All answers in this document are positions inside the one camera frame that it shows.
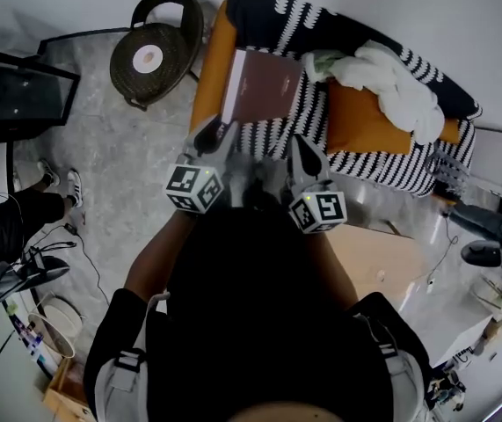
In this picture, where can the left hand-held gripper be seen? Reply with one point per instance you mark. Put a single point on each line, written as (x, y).
(193, 187)

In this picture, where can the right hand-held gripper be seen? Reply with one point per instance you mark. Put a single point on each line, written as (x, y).
(318, 209)

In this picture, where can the orange sofa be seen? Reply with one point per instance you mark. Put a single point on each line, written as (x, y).
(211, 73)

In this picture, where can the brown notebook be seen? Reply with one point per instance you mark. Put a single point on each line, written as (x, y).
(264, 86)

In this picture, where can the person's right forearm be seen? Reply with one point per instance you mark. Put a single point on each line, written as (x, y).
(336, 271)

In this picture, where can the person's left forearm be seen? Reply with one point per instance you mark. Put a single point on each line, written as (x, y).
(154, 253)

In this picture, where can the wooden coffee table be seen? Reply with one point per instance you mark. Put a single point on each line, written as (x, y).
(373, 253)

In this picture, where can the person's right grey shoe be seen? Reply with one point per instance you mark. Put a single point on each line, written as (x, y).
(272, 172)

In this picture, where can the orange cushion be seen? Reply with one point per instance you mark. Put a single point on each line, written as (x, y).
(451, 131)
(365, 125)

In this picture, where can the dark wicker chair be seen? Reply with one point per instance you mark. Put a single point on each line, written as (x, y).
(154, 82)

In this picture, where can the round white disc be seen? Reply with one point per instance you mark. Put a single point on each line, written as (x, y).
(147, 59)

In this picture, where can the white fluffy throw blanket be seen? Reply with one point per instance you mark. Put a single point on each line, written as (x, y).
(395, 90)

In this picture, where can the small clear round dish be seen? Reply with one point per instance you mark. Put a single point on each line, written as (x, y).
(380, 274)

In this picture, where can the grey patterned cloth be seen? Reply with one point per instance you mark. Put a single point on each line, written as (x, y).
(448, 163)

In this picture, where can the person's black clothed body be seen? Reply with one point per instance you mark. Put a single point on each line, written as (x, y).
(255, 301)

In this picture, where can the black white striped blanket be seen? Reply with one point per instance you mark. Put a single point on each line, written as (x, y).
(277, 16)

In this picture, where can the white bedside cabinet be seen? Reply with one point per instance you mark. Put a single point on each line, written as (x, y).
(496, 156)

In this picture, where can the black glass side table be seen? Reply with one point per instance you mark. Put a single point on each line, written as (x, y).
(17, 95)

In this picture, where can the white block table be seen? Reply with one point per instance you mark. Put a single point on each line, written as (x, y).
(466, 341)

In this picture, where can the white round side table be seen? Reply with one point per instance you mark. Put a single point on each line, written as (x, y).
(59, 323)

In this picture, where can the wooden crate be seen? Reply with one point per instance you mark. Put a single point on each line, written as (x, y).
(68, 396)

